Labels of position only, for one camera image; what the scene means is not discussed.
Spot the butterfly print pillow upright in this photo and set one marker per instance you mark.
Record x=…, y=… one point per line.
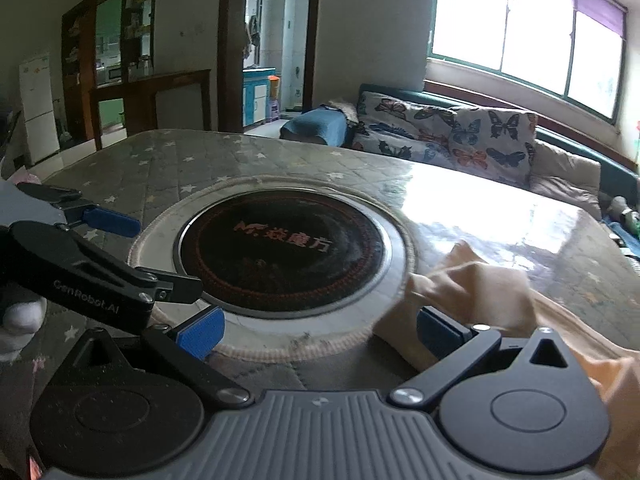
x=494, y=143

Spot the cream beige sweater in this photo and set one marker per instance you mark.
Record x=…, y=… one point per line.
x=471, y=291

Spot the blue white small cabinet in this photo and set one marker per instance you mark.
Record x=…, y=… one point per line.
x=256, y=91

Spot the beige plain cushion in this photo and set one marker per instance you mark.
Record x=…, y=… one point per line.
x=569, y=178

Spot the round black induction cooktop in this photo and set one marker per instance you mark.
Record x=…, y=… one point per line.
x=284, y=253

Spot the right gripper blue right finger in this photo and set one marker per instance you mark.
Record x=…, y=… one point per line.
x=460, y=352

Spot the grey quilted star table cover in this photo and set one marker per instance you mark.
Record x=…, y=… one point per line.
x=84, y=401

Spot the dark wooden display shelf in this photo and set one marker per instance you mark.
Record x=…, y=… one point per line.
x=105, y=44

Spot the dark wooden console table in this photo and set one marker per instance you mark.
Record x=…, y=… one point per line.
x=139, y=98

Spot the window with green frame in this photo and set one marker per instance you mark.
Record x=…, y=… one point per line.
x=572, y=49

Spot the teal corner sofa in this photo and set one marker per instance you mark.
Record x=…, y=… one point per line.
x=333, y=124

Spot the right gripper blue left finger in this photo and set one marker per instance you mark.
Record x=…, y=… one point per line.
x=181, y=352

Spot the white refrigerator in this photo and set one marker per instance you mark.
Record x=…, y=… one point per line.
x=38, y=109

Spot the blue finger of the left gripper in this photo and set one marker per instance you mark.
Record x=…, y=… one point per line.
x=111, y=221

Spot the white gloved left hand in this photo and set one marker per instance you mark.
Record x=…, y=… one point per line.
x=22, y=315

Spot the butterfly print pillow flat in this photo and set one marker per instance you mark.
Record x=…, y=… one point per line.
x=402, y=129

